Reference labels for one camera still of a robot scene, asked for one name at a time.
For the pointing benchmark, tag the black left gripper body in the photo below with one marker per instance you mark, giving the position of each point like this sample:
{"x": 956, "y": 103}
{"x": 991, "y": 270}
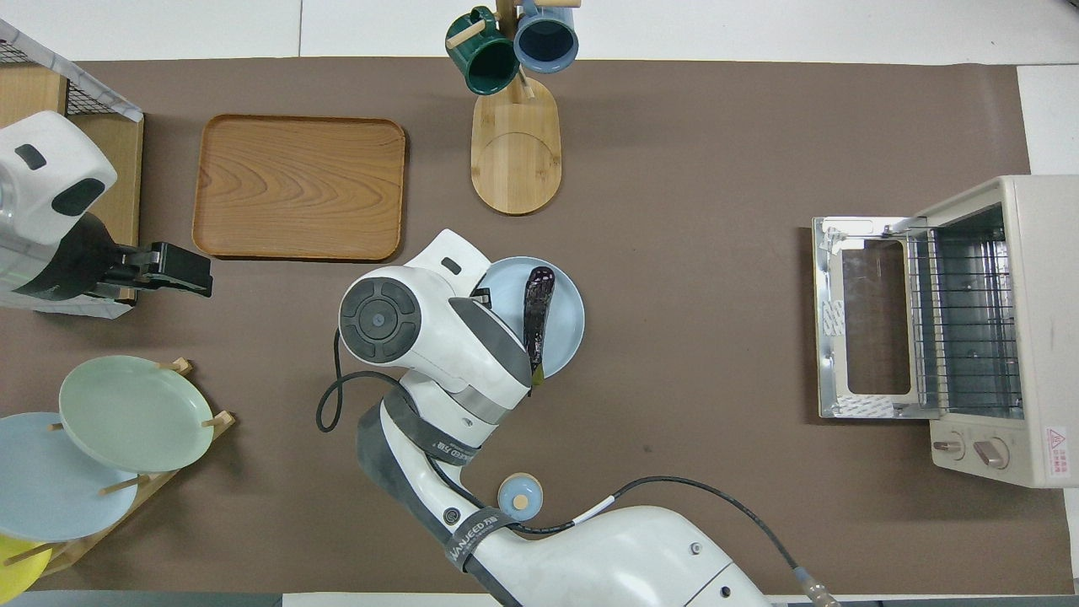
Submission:
{"x": 135, "y": 268}

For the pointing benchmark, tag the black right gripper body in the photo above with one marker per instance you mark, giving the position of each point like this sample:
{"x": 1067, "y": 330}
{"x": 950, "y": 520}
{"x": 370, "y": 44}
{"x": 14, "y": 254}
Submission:
{"x": 481, "y": 298}

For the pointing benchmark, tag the dark purple eggplant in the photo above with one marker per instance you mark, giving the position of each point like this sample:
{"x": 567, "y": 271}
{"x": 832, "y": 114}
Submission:
{"x": 538, "y": 312}

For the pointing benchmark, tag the light blue round plate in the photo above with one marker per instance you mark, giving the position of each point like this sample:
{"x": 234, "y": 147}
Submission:
{"x": 566, "y": 312}

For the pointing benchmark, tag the glass oven door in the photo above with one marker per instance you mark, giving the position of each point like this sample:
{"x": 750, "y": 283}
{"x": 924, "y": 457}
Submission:
{"x": 872, "y": 320}

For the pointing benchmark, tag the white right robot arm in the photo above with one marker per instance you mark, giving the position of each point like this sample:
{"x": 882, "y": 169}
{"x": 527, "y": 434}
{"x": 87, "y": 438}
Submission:
{"x": 438, "y": 337}

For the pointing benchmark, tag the small round oven knob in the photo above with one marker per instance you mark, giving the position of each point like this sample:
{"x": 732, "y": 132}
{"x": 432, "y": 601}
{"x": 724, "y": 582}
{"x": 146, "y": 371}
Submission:
{"x": 950, "y": 447}

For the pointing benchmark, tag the large round oven knob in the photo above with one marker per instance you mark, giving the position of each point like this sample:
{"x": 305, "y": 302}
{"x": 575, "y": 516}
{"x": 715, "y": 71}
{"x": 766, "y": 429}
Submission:
{"x": 991, "y": 453}

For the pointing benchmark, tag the beige toaster oven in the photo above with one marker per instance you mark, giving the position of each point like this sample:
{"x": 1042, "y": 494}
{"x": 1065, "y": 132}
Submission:
{"x": 1049, "y": 337}

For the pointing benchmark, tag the wooden two-tier shelf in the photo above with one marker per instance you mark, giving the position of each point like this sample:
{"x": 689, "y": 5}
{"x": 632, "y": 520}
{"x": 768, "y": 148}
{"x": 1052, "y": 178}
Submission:
{"x": 128, "y": 169}

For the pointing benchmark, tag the rectangular wooden tray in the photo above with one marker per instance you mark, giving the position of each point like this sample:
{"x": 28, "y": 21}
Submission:
{"x": 295, "y": 185}

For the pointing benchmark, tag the pale green plate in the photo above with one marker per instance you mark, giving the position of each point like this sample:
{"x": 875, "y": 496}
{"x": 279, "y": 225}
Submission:
{"x": 135, "y": 413}

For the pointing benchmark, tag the wooden mug tree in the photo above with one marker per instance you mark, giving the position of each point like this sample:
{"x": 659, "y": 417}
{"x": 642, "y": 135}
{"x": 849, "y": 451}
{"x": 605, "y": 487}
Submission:
{"x": 516, "y": 160}

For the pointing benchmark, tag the small blue lidded jar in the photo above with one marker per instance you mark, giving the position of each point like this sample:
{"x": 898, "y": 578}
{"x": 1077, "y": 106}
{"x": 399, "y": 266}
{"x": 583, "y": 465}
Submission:
{"x": 520, "y": 499}

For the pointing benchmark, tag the wooden plate rack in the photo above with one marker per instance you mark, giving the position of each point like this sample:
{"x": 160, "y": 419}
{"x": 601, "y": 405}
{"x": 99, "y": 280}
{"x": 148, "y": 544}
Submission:
{"x": 160, "y": 489}

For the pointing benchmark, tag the dark green mug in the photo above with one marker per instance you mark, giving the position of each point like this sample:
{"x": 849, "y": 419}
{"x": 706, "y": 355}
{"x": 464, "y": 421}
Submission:
{"x": 489, "y": 63}

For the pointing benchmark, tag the pale blue racked plate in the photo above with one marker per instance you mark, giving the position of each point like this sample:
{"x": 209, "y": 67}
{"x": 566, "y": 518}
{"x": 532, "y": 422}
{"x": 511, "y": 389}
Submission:
{"x": 50, "y": 489}

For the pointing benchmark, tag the blue mug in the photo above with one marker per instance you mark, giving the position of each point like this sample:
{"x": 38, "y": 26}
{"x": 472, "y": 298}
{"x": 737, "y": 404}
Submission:
{"x": 546, "y": 42}

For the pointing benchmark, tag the brown table mat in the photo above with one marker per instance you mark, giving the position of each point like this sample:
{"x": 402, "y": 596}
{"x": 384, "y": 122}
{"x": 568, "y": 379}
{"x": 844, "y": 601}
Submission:
{"x": 716, "y": 169}

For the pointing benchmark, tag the yellow plate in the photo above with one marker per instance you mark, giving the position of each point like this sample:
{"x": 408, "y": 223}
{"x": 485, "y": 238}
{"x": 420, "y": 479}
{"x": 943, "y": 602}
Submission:
{"x": 17, "y": 573}

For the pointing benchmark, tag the red warning sticker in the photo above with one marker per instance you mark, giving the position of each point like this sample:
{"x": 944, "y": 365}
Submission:
{"x": 1058, "y": 453}

